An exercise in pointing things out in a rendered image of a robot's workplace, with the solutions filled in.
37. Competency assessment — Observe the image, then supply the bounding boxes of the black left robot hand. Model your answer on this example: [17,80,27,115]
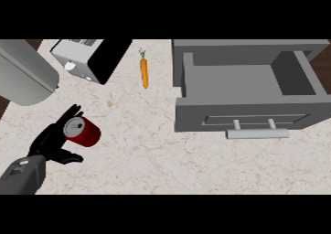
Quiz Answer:
[26,103,85,165]

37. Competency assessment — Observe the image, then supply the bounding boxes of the red can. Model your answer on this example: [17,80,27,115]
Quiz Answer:
[61,115,101,148]

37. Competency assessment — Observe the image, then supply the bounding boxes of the grey drawer front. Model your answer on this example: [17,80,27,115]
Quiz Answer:
[172,92,331,133]

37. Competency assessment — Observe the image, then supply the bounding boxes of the grey open drawer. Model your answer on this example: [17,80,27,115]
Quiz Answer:
[181,50,326,99]

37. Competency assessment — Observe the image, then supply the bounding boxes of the large grey rounded appliance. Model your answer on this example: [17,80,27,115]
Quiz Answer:
[0,39,60,107]

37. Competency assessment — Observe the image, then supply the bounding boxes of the white and black appliance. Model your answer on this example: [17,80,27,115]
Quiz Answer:
[49,39,134,86]

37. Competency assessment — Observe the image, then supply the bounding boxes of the orange carrot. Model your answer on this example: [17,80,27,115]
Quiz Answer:
[137,48,150,90]

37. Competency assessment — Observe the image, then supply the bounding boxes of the grey cabinet body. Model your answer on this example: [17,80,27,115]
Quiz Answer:
[171,39,331,88]

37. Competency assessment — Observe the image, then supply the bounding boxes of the pale grey drawer handle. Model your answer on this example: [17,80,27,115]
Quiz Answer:
[225,118,290,140]

